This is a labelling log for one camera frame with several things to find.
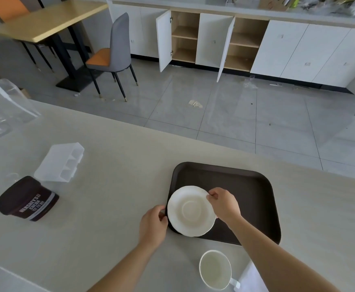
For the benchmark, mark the person's right hand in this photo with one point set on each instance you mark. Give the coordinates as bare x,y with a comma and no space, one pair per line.
226,206

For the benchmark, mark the person's left hand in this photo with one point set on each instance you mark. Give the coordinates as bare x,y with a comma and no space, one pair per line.
151,226

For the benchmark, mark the person's left thumb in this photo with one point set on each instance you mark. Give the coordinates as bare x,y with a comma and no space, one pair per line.
164,219

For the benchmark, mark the person's right thumb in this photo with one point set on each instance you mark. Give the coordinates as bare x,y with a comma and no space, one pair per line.
211,197

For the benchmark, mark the white saucer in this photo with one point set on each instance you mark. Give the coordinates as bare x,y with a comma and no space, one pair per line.
189,212

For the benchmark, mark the person's right forearm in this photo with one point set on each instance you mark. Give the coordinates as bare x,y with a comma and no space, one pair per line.
271,258

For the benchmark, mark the person's left forearm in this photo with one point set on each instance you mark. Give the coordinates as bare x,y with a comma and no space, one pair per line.
125,267

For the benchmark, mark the dark brown serving tray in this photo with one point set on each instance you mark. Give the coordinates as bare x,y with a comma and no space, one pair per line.
250,197

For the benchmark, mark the white ceramic cup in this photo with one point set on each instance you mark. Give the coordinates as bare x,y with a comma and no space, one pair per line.
215,269

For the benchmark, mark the white cloth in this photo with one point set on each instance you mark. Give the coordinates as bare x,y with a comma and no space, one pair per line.
253,279

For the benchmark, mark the beige paper scrap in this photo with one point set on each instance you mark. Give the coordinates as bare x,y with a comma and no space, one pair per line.
195,103

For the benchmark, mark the clear plastic divided organizer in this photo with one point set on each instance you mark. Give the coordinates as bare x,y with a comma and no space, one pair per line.
60,162

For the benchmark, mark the crumpled clear plastic wrap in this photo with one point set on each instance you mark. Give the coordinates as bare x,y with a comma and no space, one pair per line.
250,82

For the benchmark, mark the brown cocoa powder tub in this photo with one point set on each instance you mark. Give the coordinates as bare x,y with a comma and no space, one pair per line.
28,200

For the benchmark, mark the white open cabinet door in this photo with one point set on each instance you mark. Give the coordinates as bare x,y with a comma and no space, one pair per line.
163,39
226,48

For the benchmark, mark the long white cabinet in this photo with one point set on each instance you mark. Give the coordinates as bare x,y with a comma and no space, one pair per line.
287,48

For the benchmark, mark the grey plastic container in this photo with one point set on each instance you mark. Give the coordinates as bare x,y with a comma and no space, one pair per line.
3,279

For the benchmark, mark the grey chair with orange seat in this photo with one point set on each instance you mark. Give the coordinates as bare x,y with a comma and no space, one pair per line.
113,54

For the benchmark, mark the clear plastic pitcher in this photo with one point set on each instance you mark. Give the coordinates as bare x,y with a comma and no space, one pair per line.
5,106

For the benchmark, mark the cardboard box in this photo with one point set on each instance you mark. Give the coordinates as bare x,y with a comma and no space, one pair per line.
271,2

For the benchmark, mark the pile of clear plastic bags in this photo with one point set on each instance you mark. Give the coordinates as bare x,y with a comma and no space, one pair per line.
332,6

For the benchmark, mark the wooden table with black base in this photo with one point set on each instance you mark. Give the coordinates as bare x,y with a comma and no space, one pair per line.
49,22

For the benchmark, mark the orange backed chair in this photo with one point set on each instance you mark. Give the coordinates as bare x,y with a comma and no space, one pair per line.
7,7

